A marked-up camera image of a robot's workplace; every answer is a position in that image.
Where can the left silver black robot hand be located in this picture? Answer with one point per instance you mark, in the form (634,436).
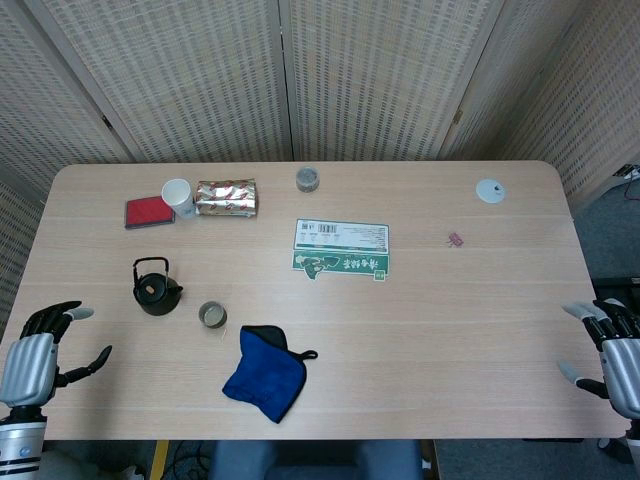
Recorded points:
(27,365)

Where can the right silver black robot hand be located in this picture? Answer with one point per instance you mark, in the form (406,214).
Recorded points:
(622,365)

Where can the small black teapot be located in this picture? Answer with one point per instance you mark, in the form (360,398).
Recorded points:
(155,297)

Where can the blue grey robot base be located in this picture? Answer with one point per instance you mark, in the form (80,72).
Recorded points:
(315,460)

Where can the gold foil tea package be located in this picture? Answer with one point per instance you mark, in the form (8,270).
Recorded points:
(227,199)

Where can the green white paper package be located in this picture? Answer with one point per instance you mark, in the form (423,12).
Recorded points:
(340,250)

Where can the black box beside table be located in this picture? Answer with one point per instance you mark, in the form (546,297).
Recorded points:
(617,287)

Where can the yellow floor strip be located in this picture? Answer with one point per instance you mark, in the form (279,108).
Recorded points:
(160,460)

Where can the small dark teacup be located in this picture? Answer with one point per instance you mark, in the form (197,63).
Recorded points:
(213,316)

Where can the red ink pad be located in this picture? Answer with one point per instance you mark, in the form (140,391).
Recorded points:
(149,212)

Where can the pink binder clip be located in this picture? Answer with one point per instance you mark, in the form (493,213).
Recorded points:
(455,240)

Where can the white round lid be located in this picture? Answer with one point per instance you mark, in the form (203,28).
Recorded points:
(490,191)

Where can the white paper cup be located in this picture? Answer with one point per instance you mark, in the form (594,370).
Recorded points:
(179,197)

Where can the blue cloth with black trim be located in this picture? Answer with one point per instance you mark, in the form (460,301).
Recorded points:
(260,380)

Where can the metal screen hinge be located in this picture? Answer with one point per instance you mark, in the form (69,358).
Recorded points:
(458,118)
(106,122)

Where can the small round clear jar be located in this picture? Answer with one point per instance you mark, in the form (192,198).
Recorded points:
(307,179)

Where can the woven wooden folding screen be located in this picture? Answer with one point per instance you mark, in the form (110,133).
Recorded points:
(200,75)

